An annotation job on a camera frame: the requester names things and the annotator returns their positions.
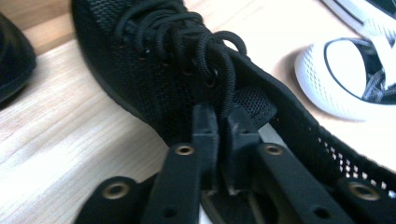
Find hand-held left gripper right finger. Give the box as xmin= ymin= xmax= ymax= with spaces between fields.
xmin=225 ymin=105 xmax=356 ymax=224

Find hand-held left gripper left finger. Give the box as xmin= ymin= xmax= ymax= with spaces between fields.
xmin=141 ymin=102 xmax=220 ymax=224

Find black white canvas sneaker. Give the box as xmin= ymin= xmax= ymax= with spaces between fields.
xmin=293 ymin=36 xmax=396 ymax=122
xmin=321 ymin=0 xmax=396 ymax=41

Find black lace-up shoe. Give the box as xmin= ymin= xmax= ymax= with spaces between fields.
xmin=71 ymin=0 xmax=396 ymax=202
xmin=0 ymin=12 xmax=36 ymax=104

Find wooden three-tier shoe rack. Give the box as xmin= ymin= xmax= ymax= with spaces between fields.
xmin=0 ymin=0 xmax=78 ymax=57

